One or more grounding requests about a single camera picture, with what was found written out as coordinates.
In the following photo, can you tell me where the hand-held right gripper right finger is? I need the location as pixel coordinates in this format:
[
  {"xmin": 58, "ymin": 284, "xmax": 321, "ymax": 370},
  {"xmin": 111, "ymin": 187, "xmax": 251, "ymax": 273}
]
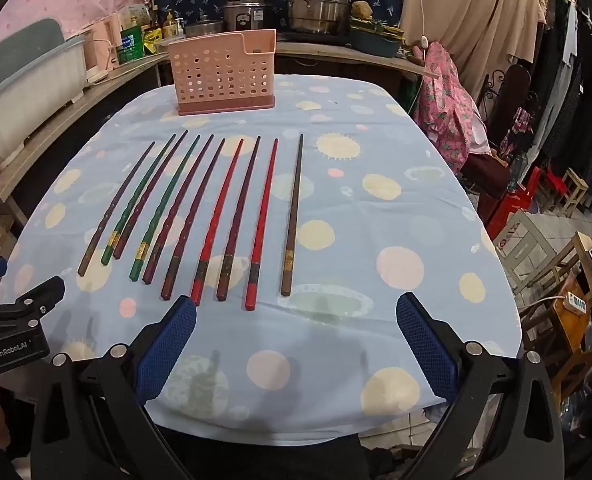
[{"xmin": 397, "ymin": 292, "xmax": 566, "ymax": 480}]

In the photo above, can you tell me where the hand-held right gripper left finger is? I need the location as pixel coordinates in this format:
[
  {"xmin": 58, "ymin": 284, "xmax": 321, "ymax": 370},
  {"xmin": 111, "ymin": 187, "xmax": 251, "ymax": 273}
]
[{"xmin": 30, "ymin": 296, "xmax": 197, "ymax": 480}]

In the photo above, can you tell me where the dark red chopstick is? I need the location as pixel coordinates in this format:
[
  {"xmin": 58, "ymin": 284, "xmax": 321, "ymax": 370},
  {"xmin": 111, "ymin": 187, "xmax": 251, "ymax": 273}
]
[
  {"xmin": 77, "ymin": 141, "xmax": 155, "ymax": 277},
  {"xmin": 160, "ymin": 138, "xmax": 227, "ymax": 302},
  {"xmin": 216, "ymin": 135, "xmax": 262, "ymax": 303},
  {"xmin": 113, "ymin": 130, "xmax": 189, "ymax": 260},
  {"xmin": 142, "ymin": 133, "xmax": 215, "ymax": 284}
]

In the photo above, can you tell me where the green chopstick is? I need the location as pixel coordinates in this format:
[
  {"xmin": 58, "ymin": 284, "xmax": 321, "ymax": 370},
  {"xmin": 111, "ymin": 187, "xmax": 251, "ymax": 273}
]
[
  {"xmin": 101, "ymin": 133, "xmax": 177, "ymax": 266},
  {"xmin": 129, "ymin": 134, "xmax": 201, "ymax": 282}
]

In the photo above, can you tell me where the brown chopstick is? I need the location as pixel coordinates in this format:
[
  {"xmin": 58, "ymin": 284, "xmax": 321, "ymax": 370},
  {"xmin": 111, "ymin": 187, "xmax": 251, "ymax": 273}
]
[{"xmin": 280, "ymin": 133, "xmax": 305, "ymax": 297}]

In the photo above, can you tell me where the pink perforated utensil holder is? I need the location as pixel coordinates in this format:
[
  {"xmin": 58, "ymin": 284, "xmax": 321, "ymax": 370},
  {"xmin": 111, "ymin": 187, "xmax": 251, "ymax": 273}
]
[{"xmin": 168, "ymin": 29, "xmax": 277, "ymax": 117}]

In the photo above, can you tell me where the blue planet print tablecloth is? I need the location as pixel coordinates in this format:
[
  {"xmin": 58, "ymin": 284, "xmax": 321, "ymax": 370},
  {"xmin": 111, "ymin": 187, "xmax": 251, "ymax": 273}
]
[{"xmin": 0, "ymin": 74, "xmax": 524, "ymax": 448}]

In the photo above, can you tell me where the white plastic storage bin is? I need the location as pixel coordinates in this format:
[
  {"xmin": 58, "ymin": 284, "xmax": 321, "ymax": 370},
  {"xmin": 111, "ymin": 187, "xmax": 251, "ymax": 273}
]
[{"xmin": 0, "ymin": 19, "xmax": 88, "ymax": 171}]

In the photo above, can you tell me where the red plastic stool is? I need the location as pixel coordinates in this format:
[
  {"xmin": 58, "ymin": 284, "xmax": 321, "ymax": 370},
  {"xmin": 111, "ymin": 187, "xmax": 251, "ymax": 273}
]
[{"xmin": 486, "ymin": 167, "xmax": 542, "ymax": 241}]

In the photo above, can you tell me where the wooden stool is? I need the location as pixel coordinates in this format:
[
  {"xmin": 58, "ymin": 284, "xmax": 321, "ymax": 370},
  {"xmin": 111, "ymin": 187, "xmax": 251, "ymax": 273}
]
[{"xmin": 550, "ymin": 167, "xmax": 589, "ymax": 218}]

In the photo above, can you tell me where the pink floral garment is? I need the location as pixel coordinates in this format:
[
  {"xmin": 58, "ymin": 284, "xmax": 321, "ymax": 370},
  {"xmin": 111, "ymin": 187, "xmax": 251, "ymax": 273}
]
[{"xmin": 415, "ymin": 41, "xmax": 491, "ymax": 176}]

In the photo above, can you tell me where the pale pink appliance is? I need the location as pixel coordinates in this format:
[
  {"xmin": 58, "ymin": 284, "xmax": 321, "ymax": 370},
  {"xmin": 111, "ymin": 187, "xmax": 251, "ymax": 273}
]
[{"xmin": 83, "ymin": 12, "xmax": 123, "ymax": 83}]

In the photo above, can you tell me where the green carton box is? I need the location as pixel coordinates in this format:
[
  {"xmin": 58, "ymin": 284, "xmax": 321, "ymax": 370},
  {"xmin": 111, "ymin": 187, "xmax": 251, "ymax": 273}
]
[{"xmin": 118, "ymin": 24, "xmax": 144, "ymax": 64}]

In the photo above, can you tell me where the dark metal chair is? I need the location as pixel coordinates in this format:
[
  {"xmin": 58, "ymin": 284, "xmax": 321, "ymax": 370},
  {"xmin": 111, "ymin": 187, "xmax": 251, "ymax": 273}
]
[{"xmin": 468, "ymin": 65, "xmax": 534, "ymax": 211}]

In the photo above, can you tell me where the row of hanging clothes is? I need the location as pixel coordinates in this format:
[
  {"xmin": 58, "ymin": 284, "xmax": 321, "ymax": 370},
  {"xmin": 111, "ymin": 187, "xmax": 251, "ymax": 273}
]
[{"xmin": 526, "ymin": 0, "xmax": 592, "ymax": 216}]

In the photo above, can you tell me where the teal plastic basin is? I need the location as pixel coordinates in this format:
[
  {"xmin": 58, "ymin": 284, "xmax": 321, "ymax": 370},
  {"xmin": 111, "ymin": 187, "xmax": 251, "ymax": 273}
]
[{"xmin": 350, "ymin": 27, "xmax": 403, "ymax": 58}]

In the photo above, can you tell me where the small steel pot with lid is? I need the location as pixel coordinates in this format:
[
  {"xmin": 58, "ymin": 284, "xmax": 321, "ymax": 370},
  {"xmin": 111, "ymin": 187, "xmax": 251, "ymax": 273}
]
[{"xmin": 185, "ymin": 16, "xmax": 225, "ymax": 39}]

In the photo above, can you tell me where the beige curtain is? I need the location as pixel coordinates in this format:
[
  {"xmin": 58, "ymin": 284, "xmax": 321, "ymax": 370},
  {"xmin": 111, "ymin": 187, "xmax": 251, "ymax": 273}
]
[{"xmin": 401, "ymin": 0, "xmax": 551, "ymax": 121}]

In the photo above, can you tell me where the silver rice cooker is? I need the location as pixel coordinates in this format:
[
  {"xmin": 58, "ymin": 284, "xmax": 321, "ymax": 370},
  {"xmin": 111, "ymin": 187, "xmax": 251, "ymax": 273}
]
[{"xmin": 224, "ymin": 0, "xmax": 273, "ymax": 36}]

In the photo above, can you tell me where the steel steamer pot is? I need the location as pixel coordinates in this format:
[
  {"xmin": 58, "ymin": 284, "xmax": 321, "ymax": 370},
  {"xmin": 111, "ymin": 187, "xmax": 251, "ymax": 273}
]
[{"xmin": 285, "ymin": 0, "xmax": 364, "ymax": 36}]

